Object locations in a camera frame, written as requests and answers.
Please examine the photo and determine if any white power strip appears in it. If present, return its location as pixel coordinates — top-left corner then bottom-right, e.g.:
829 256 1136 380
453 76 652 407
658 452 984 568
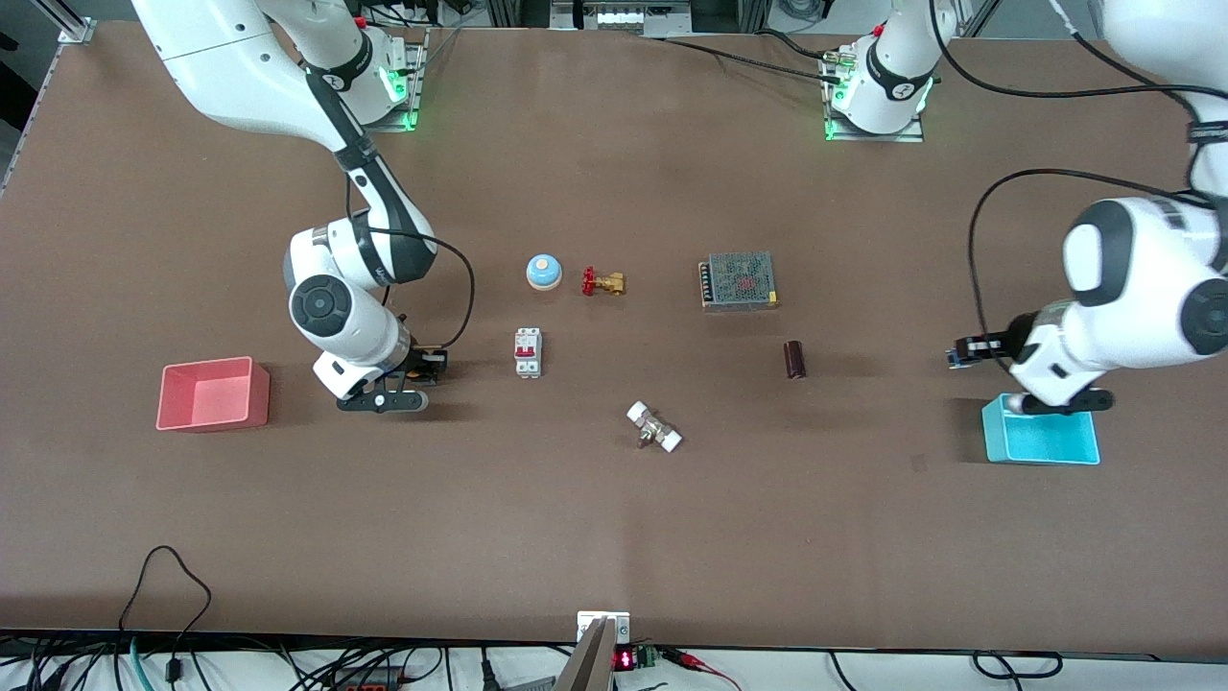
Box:
574 0 692 30

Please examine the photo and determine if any pink plastic box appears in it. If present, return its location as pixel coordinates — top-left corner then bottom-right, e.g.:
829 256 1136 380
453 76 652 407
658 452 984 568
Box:
156 356 272 433

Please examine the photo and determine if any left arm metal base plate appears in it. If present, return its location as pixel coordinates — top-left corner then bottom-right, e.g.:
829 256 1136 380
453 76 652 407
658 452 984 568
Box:
825 48 925 143

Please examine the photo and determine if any white-capped metal valve fitting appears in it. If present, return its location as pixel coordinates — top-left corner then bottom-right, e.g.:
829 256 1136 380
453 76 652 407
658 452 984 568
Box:
626 400 684 454

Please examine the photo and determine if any black coiled cable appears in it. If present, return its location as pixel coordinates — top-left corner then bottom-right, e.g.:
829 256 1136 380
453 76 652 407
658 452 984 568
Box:
972 651 1064 680

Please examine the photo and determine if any red clip lead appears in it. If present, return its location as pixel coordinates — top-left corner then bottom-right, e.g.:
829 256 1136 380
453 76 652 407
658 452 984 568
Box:
667 649 742 691

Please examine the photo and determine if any aluminium frame profile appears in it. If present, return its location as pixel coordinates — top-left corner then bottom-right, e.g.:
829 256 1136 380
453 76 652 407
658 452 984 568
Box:
29 0 97 45

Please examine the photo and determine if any black looped cable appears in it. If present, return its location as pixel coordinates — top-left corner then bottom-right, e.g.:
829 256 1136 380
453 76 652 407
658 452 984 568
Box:
118 545 214 691

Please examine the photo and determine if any cyan plastic box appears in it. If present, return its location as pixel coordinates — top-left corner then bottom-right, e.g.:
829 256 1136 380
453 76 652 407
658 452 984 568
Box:
981 393 1101 466

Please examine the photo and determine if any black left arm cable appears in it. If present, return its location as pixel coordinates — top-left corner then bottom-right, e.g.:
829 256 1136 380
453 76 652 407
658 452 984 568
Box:
929 0 1228 375

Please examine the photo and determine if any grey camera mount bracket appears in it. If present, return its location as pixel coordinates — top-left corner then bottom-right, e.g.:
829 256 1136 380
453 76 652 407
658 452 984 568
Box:
555 611 631 691

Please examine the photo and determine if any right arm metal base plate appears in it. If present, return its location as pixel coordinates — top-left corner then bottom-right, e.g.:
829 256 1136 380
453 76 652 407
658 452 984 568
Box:
360 27 430 133

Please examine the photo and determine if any metal mesh power supply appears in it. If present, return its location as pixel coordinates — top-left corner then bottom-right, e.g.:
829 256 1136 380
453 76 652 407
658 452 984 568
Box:
697 251 780 313

